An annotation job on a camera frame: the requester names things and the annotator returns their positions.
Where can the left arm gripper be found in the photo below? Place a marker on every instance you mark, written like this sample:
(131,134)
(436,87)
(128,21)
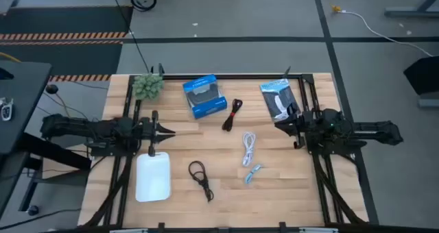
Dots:
(153,130)

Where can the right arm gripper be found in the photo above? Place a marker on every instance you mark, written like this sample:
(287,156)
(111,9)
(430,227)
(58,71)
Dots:
(302,125)

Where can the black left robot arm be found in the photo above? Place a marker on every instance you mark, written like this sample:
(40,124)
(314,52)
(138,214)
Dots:
(85,128)

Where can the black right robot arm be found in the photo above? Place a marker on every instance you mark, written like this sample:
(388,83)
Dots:
(370,131)

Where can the bagged black item with label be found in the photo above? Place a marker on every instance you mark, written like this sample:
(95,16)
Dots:
(278,97)

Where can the white plastic bin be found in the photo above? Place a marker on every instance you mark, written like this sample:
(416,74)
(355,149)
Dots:
(153,178)

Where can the green potted artificial plant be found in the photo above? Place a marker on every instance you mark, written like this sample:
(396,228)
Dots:
(148,86)

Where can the blue retail box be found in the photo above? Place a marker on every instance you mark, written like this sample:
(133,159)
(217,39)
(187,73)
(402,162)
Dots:
(205,96)

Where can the black round floor object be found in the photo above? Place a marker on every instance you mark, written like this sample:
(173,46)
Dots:
(51,88)

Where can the yellow plug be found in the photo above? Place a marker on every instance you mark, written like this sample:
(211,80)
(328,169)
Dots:
(335,9)

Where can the black angular floor object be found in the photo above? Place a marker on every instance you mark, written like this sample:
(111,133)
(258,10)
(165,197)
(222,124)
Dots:
(423,75)

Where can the black desk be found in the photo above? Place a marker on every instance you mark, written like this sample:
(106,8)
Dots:
(20,99)

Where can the black caster wheel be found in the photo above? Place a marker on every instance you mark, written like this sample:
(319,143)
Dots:
(33,210)

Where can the black mat with hazard stripes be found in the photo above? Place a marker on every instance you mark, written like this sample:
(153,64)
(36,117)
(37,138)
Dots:
(61,20)

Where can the grey table foot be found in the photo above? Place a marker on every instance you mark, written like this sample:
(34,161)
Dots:
(411,13)

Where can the black aluminium table frame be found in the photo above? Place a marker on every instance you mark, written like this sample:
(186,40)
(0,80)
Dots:
(223,77)

